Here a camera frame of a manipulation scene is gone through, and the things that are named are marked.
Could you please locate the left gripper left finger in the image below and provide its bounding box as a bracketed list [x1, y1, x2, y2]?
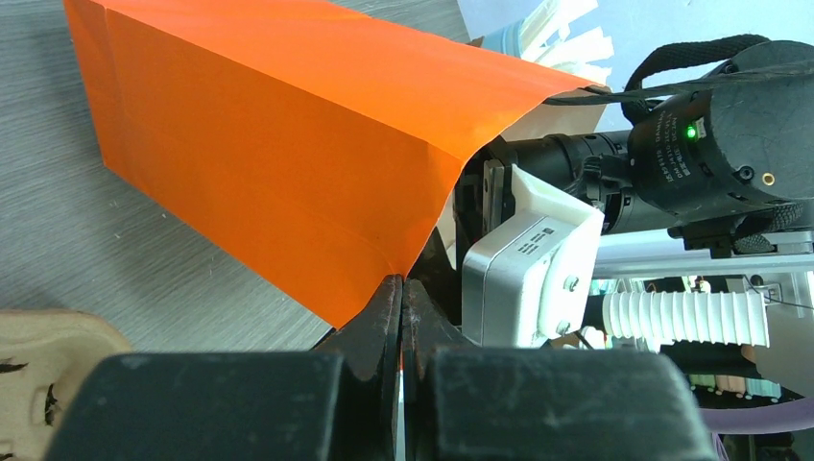
[315, 275, 403, 460]

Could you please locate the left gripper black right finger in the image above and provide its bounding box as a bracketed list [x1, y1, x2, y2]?
[401, 279, 473, 460]

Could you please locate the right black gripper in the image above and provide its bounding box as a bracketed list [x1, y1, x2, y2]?
[454, 131, 675, 255]

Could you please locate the orange paper bag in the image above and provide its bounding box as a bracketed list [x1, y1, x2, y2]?
[64, 1, 602, 327]

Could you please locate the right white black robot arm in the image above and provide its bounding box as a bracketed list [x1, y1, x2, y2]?
[453, 35, 813, 258]

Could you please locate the white paper-wrapped straws bundle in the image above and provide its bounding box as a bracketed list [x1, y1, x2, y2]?
[519, 0, 614, 86]

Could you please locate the blue straw holder cup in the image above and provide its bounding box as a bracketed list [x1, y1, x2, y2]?
[480, 20, 524, 59]

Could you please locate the brown pulp cup carrier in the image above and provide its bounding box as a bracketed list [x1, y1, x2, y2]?
[1, 309, 132, 460]

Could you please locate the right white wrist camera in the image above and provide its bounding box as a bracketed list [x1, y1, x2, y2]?
[460, 167, 604, 348]

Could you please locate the white corrugated hose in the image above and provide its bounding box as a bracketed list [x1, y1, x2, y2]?
[600, 290, 772, 350]

